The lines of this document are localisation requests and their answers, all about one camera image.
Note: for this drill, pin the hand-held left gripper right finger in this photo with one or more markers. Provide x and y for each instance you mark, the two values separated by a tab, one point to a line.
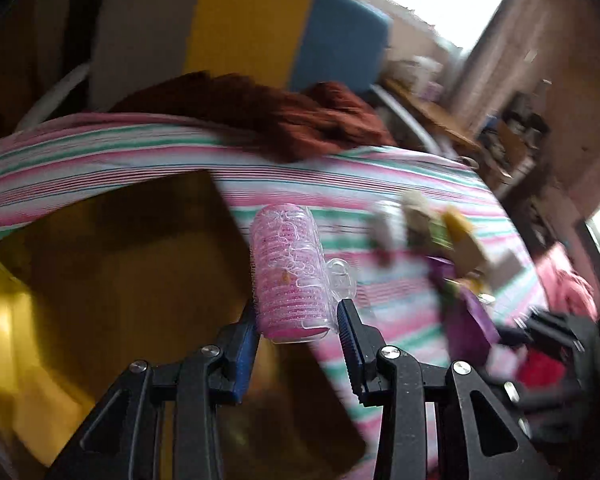
352	355

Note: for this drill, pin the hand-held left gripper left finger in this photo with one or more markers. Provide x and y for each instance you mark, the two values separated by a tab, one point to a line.
241	360

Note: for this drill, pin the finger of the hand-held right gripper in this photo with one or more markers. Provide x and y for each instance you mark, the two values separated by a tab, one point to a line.
514	334

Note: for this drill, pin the cracker packet green edges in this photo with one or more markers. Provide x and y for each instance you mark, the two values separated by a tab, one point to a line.
472	284

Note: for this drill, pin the pink hair roller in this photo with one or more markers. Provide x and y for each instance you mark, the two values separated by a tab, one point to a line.
290	270

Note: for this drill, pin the maroon and gold box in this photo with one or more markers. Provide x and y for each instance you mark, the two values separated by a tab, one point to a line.
105	270

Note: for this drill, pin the red object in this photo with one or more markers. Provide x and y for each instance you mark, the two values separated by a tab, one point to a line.
542	370

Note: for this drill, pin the purple snack packet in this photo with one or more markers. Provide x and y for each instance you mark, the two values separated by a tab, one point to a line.
467	330

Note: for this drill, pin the pink cloth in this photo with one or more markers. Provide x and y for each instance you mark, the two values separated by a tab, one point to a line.
565	280

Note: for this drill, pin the yellow sponge block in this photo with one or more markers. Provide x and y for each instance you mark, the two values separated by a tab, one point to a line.
462	230

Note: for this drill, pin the green paper box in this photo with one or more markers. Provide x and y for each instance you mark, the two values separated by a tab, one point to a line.
437	237

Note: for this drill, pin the small white packet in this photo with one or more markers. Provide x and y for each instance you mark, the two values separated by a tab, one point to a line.
385	230

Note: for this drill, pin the white fuzzy plush ball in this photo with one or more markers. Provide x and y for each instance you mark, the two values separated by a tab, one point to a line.
417	206

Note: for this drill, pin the pink green striped sheet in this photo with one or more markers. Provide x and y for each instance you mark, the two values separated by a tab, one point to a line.
330	185

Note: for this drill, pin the white metal tube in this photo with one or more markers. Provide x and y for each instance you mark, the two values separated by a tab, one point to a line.
55	95
415	125

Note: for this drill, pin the reddish brown cloth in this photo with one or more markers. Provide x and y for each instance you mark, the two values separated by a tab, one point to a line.
280	115

